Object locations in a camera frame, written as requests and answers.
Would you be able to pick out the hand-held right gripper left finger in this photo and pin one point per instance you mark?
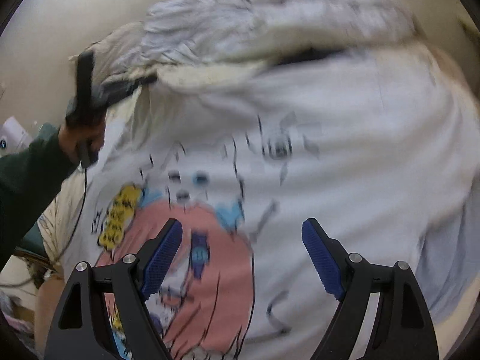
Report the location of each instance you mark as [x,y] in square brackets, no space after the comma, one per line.
[161,262]

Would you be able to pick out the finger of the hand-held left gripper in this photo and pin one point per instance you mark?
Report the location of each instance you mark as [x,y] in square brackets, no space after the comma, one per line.
[123,90]
[85,75]

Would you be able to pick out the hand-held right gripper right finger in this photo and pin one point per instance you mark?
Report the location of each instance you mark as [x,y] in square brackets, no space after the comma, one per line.
[322,262]

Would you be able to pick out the white cartoon print T-shirt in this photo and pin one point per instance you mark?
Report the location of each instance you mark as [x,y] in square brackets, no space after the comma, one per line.
[337,176]

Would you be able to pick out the person's left forearm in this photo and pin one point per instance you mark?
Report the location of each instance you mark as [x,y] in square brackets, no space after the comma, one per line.
[26,187]

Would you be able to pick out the person's left hand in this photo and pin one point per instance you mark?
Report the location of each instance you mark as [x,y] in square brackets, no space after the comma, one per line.
[69,137]

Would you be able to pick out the white appliance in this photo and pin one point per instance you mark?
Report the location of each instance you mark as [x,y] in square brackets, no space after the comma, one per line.
[15,135]

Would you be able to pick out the cream bear print blanket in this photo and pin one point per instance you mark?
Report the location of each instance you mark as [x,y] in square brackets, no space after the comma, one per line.
[56,210]

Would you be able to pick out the grey white crumpled duvet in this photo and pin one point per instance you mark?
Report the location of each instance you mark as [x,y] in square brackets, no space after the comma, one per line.
[262,18]

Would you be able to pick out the black garment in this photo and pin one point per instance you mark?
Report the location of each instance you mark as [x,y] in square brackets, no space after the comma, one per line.
[311,54]

